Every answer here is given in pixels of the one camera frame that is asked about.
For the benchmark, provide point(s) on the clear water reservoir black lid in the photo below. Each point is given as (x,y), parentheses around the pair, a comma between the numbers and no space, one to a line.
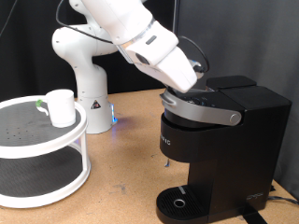
(230,81)

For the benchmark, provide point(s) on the white two-tier turntable shelf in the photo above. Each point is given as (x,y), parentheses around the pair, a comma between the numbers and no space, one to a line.
(40,149)

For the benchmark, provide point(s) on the black curtain backdrop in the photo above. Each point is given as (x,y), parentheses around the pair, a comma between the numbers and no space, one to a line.
(140,77)

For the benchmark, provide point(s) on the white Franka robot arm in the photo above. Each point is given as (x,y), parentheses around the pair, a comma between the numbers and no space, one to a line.
(90,62)

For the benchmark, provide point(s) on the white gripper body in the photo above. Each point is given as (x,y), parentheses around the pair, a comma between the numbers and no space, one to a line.
(174,70)

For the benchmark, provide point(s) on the small blue tape piece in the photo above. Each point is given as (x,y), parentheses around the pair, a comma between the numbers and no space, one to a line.
(167,162)

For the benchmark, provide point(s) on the black Keurig coffee machine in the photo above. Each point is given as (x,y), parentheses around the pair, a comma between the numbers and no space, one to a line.
(233,149)

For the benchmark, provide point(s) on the black tape strip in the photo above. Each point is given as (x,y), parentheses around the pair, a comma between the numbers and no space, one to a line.
(253,218)

